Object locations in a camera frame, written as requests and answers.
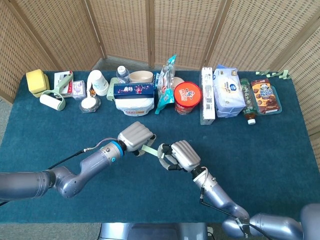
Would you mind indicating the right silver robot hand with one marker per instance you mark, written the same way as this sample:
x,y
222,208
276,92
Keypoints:
x,y
186,155

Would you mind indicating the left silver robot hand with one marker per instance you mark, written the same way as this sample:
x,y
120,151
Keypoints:
x,y
135,136

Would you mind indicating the pale green paper strip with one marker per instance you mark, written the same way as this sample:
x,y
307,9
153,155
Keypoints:
x,y
148,150

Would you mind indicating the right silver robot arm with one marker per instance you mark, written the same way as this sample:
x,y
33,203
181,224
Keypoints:
x,y
220,195

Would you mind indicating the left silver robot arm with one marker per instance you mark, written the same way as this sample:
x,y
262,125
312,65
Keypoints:
x,y
92,163

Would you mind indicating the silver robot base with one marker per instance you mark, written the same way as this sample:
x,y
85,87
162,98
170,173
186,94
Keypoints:
x,y
150,232

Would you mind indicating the white plastic tub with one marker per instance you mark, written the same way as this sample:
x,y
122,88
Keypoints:
x,y
135,106

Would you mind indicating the teal table cloth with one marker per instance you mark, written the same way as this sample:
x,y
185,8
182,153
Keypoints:
x,y
160,187

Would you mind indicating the blue toothpaste box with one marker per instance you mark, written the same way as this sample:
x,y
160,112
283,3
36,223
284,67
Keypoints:
x,y
133,90

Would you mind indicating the teal clear snack bag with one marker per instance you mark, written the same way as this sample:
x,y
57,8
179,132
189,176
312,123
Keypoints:
x,y
165,95

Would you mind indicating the pale green holder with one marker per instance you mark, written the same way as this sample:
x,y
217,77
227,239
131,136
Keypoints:
x,y
111,90

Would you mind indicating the clear hexagonal jar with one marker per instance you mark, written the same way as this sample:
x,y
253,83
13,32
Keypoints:
x,y
88,103

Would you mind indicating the long white barcode box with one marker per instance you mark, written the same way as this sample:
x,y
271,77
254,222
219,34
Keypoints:
x,y
207,100

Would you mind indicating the red lidded noodle cup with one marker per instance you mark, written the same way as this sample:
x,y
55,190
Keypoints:
x,y
187,95

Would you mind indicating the beige bowl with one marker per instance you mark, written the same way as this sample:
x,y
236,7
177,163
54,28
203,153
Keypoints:
x,y
141,76

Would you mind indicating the small blue pack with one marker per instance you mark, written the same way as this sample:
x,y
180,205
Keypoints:
x,y
156,78

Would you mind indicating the small amber item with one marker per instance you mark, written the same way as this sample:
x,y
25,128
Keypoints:
x,y
92,92

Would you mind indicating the clear water bottle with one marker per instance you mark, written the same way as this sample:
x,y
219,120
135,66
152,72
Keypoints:
x,y
122,73

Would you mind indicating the white paper cup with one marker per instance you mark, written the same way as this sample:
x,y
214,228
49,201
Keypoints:
x,y
98,81

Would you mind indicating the beige round container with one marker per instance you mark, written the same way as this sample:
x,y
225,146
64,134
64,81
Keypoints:
x,y
178,82

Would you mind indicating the small purple white pack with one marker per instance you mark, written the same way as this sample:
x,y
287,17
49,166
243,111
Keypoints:
x,y
79,88

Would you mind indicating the white blue tissue pack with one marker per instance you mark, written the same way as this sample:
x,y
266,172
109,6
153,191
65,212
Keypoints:
x,y
228,95

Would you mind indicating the green tea bottle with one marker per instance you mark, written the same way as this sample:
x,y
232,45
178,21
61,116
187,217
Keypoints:
x,y
247,100

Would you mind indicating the green white lint roller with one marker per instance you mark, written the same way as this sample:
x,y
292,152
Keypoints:
x,y
51,101

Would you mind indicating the teal clear tray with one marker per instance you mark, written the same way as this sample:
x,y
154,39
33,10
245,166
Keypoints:
x,y
270,113

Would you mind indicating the white and red carton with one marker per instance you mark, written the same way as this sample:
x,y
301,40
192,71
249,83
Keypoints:
x,y
60,77

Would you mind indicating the brown panda biscuit box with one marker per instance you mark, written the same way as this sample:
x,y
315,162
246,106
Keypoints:
x,y
265,96

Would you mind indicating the pale yellow plastic box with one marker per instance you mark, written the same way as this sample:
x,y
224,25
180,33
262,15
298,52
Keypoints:
x,y
47,83

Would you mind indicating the rattan folding screen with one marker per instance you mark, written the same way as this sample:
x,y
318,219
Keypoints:
x,y
125,25

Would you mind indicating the yellow sponge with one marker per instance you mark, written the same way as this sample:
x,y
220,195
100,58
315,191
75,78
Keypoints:
x,y
35,80

